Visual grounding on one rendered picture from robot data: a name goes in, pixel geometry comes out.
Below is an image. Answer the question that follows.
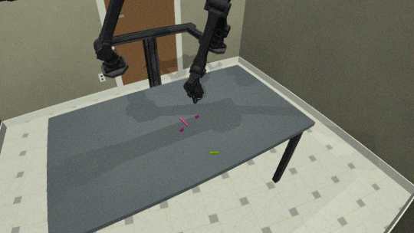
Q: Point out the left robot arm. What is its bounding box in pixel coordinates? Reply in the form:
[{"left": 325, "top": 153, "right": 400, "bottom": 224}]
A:
[{"left": 183, "top": 0, "right": 232, "bottom": 100}]

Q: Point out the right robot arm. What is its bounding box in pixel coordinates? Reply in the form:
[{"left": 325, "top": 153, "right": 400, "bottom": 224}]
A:
[{"left": 94, "top": 0, "right": 126, "bottom": 74}]

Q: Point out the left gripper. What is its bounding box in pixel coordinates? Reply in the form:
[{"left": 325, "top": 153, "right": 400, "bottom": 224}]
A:
[{"left": 186, "top": 91, "right": 197, "bottom": 103}]

